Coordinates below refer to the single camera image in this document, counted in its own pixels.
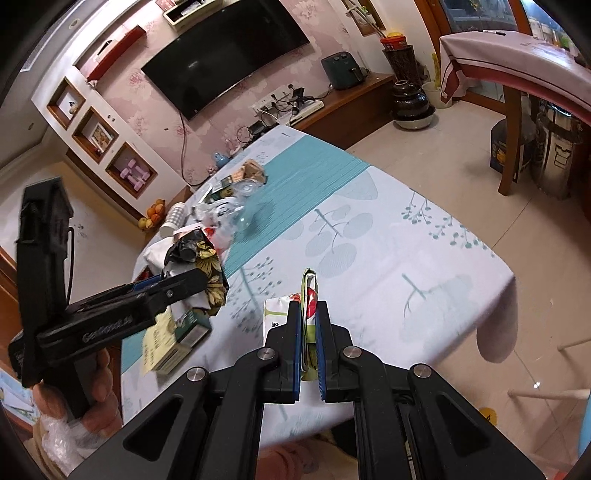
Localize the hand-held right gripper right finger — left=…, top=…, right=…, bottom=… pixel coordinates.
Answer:
left=315, top=300, right=548, bottom=480

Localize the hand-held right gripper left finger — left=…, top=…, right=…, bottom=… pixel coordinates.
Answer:
left=67, top=300, right=305, bottom=480

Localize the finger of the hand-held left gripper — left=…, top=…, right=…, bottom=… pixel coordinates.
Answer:
left=148, top=268, right=209, bottom=319
left=69, top=275, right=168, bottom=315

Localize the white green snack packet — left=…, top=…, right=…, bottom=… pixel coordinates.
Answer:
left=264, top=268, right=320, bottom=383

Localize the checked white paper cup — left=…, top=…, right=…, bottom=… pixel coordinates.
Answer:
left=159, top=202, right=188, bottom=238

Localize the clear plastic bag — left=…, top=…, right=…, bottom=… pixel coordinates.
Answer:
left=32, top=411, right=123, bottom=478

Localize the person's left hand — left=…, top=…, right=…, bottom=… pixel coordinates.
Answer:
left=32, top=347, right=124, bottom=440

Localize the black floral snack bag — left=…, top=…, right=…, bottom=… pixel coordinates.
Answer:
left=161, top=228, right=229, bottom=310

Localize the wooden door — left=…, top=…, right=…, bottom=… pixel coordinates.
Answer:
left=0, top=244, right=24, bottom=324

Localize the yellow and green cardboard box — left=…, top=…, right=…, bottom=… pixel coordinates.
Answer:
left=143, top=309, right=213, bottom=376

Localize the fruit bowl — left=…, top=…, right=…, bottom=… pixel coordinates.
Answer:
left=139, top=198, right=167, bottom=232

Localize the clear plastic cup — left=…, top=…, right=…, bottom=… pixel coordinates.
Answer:
left=208, top=196, right=262, bottom=243

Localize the person's right leg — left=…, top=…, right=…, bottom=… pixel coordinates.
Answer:
left=259, top=444, right=357, bottom=480

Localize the clear plastic lid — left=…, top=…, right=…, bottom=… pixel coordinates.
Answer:
left=233, top=179, right=262, bottom=199

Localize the brown and green drink carton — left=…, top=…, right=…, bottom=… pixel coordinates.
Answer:
left=240, top=159, right=267, bottom=183

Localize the framed photo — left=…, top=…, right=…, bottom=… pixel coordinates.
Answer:
left=90, top=124, right=115, bottom=151

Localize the long red box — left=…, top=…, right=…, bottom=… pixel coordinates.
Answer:
left=85, top=25, right=141, bottom=81

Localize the black flat screen television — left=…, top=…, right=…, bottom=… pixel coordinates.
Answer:
left=141, top=0, right=311, bottom=121

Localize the wooden television cabinet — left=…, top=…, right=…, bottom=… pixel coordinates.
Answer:
left=249, top=73, right=395, bottom=151

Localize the metal basin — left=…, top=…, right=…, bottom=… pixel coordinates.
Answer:
left=393, top=108, right=435, bottom=131

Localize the dark green air fryer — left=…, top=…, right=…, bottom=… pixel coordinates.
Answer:
left=321, top=53, right=363, bottom=90

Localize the dark ceramic jar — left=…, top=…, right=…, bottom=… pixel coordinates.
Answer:
left=392, top=79, right=428, bottom=123

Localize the dark blue cardboard box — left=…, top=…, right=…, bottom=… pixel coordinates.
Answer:
left=489, top=119, right=532, bottom=178

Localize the white bucket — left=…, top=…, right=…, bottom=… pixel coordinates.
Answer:
left=421, top=80, right=445, bottom=109

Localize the wooden side table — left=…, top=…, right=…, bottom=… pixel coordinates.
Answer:
left=478, top=76, right=591, bottom=197

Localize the stainless steel pot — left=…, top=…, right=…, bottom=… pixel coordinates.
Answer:
left=529, top=104, right=585, bottom=200

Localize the red lidded container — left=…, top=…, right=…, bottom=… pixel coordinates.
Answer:
left=379, top=30, right=409, bottom=51

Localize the side table with white cloth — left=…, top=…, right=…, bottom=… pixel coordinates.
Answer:
left=438, top=30, right=591, bottom=100

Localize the wooden glass cabinet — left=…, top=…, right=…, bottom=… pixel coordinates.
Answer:
left=416, top=0, right=568, bottom=51

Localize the black television cable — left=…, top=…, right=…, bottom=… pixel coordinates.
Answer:
left=180, top=113, right=197, bottom=185

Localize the white power strip with cables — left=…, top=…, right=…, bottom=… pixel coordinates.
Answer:
left=249, top=83, right=289, bottom=116

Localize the white chair frame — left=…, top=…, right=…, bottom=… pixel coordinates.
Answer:
left=508, top=332, right=591, bottom=403

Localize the white wall shelf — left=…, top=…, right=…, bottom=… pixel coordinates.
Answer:
left=164, top=0, right=218, bottom=24

